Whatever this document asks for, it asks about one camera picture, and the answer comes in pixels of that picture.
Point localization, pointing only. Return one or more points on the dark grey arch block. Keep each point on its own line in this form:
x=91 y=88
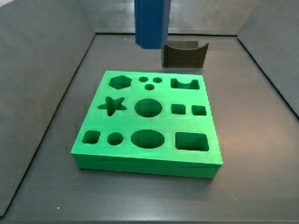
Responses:
x=184 y=54

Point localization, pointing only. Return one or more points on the blue hexagonal prism peg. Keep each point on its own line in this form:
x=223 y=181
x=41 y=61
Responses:
x=151 y=23

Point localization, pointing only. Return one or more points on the green shape sorting block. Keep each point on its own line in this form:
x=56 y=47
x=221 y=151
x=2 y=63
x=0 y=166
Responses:
x=149 y=125

